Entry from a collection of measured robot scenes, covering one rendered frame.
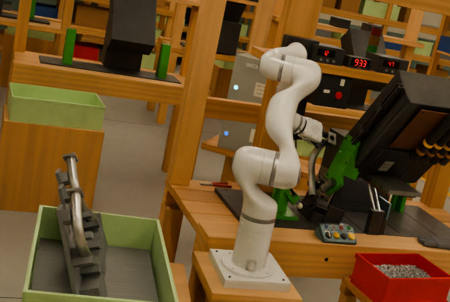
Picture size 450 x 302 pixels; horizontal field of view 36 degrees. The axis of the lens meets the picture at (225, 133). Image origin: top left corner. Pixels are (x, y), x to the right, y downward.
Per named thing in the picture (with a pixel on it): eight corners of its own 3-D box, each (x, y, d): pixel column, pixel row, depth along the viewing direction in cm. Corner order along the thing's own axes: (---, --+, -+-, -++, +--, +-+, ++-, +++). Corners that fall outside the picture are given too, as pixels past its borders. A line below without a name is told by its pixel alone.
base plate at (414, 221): (468, 244, 316) (469, 240, 315) (244, 229, 278) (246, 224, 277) (416, 209, 354) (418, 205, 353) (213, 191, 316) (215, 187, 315)
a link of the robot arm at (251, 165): (273, 226, 233) (288, 159, 227) (219, 214, 234) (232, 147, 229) (276, 214, 244) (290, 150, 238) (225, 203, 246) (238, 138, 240)
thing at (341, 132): (386, 214, 329) (404, 146, 321) (329, 209, 318) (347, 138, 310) (366, 199, 345) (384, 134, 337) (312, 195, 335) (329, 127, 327)
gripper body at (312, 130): (303, 131, 291) (323, 141, 295) (305, 111, 296) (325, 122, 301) (292, 138, 296) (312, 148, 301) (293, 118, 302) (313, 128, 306)
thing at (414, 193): (419, 199, 289) (421, 193, 289) (386, 197, 284) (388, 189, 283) (373, 169, 325) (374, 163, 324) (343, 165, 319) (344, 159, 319)
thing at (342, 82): (346, 110, 317) (354, 78, 314) (313, 105, 311) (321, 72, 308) (334, 103, 329) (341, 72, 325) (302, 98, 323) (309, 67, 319)
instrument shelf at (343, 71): (442, 92, 329) (444, 84, 328) (269, 64, 298) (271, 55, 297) (413, 81, 352) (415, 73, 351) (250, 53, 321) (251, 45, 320)
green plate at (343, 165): (350, 191, 299) (373, 148, 296) (335, 185, 296) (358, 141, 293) (339, 182, 310) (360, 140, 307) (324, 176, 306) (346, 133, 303)
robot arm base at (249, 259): (278, 282, 235) (288, 232, 231) (222, 274, 233) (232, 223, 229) (270, 257, 254) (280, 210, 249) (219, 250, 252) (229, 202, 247)
